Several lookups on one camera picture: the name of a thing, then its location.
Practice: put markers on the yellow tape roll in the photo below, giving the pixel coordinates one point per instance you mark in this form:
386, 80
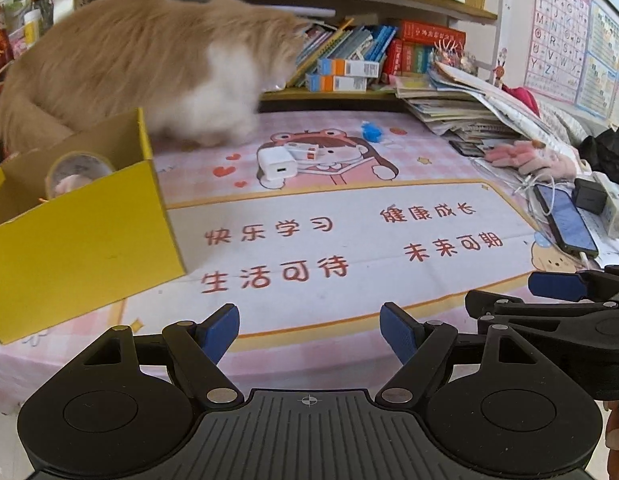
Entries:
89, 162

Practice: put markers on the pink chart wall poster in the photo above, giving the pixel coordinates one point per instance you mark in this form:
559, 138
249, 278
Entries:
604, 65

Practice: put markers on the alphabet wall poster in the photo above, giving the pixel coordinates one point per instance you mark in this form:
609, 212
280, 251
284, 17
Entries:
557, 30

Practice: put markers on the wooden bookshelf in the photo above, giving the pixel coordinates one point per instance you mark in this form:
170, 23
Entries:
389, 2

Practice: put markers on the orange and white cat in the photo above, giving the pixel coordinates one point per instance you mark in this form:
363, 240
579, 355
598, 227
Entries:
139, 60

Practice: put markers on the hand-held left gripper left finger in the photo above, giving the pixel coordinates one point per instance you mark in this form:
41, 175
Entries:
222, 325

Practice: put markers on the black cloth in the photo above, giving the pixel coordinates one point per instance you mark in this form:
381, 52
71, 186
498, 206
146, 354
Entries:
607, 152

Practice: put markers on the black smartphone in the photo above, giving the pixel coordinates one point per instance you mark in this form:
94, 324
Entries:
564, 217

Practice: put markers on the red cloth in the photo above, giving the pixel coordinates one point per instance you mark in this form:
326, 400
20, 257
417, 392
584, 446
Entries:
522, 97

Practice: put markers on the white power strip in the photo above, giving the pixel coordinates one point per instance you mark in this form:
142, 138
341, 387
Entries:
614, 207

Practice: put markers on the colourful paper craft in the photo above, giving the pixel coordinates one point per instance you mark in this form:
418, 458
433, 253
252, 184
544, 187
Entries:
454, 57

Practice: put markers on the pink pig plush toy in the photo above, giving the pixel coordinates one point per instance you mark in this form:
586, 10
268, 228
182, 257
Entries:
65, 185

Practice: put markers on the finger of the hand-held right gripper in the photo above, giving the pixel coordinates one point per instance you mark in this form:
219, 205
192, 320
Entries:
514, 305
557, 286

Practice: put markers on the yellow cardboard box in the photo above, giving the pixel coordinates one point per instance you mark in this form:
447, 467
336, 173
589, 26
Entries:
89, 250

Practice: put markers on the pink printed desk mat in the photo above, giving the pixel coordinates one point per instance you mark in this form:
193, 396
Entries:
314, 240

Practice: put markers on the white charger plug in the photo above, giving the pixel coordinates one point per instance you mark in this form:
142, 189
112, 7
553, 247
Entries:
274, 167

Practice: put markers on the black power adapter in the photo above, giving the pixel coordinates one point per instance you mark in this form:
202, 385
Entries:
591, 195

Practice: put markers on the row of colourful books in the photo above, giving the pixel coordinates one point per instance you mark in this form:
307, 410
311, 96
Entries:
339, 42

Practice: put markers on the white and yellow cup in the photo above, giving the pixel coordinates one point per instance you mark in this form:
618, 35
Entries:
33, 25

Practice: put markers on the white charger with orange ports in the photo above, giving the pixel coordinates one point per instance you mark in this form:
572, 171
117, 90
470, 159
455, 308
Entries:
304, 152

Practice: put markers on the blue candy wrapper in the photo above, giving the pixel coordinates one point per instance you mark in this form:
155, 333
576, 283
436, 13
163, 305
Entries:
372, 131

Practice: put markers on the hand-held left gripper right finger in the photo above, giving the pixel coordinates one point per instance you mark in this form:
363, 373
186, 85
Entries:
397, 331

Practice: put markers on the red dictionary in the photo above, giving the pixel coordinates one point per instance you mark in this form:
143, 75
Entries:
432, 35

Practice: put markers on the orange and blue carton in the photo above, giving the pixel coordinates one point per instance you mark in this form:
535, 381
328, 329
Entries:
337, 83
349, 67

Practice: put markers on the pile of booklets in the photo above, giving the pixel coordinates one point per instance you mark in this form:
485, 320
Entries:
464, 105

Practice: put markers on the person's right hand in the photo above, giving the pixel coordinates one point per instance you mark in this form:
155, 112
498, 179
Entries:
618, 440

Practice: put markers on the pink plush gloves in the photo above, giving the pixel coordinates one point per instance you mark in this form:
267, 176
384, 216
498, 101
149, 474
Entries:
524, 155

